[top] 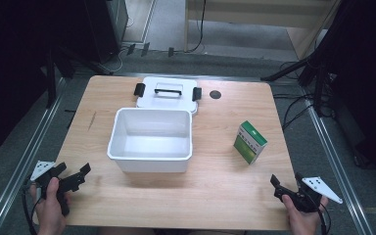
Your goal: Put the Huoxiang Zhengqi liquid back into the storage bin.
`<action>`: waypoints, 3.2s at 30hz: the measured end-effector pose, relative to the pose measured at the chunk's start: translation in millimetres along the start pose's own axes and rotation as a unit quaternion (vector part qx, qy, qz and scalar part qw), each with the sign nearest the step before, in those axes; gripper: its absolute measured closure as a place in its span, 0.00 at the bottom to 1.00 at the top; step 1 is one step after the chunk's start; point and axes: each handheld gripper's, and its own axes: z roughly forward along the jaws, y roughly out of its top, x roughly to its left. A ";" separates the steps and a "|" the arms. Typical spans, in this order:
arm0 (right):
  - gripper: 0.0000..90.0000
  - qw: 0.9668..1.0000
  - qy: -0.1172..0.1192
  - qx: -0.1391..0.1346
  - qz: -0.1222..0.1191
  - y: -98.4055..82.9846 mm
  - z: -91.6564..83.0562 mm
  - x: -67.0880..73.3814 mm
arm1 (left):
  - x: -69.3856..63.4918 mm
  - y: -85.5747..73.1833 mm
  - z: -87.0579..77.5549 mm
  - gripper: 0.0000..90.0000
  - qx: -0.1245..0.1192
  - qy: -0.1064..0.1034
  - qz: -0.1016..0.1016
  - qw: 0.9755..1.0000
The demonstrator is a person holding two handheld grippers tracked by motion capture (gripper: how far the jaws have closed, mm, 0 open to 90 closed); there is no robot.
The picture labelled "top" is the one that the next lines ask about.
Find light wooden frame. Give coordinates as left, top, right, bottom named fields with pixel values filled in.
left=183, top=0, right=342, bottom=61

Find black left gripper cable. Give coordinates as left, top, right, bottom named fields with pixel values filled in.
left=21, top=182, right=43, bottom=235

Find white lid with black handle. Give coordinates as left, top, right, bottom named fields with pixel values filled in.
left=133, top=75, right=203, bottom=116

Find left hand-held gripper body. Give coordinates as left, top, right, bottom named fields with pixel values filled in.
left=29, top=160, right=86, bottom=217

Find black hanging cable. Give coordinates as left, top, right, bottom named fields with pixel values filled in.
left=187, top=0, right=208, bottom=54

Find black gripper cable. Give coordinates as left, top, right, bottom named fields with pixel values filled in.
left=317, top=202, right=333, bottom=235
left=21, top=182, right=43, bottom=235

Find white plastic storage box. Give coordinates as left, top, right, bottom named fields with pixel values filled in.
left=107, top=107, right=194, bottom=173

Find black tripod stand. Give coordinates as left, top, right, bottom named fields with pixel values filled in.
left=259, top=38, right=344, bottom=117

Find person's right hand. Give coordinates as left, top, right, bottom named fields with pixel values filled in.
left=281, top=194, right=330, bottom=235

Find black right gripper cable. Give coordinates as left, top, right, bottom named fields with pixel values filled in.
left=317, top=202, right=333, bottom=235

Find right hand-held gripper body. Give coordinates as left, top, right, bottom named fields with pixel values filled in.
left=273, top=176, right=344, bottom=214

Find black metal stand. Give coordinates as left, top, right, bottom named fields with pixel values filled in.
left=43, top=45, right=77, bottom=110

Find metal floor rail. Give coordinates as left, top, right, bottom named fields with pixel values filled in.
left=302, top=88, right=375, bottom=235
left=0, top=77, right=67, bottom=235

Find person's left hand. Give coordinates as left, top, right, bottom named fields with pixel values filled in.
left=29, top=177, right=73, bottom=235

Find black floor cables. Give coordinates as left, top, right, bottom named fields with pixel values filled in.
left=272, top=60, right=336, bottom=132

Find green and white medicine box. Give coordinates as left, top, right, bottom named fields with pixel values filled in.
left=233, top=119, right=269, bottom=165

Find black cabinet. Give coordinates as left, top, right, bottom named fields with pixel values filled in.
left=83, top=0, right=129, bottom=65

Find white floor cable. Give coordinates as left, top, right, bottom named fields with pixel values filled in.
left=109, top=15, right=135, bottom=73

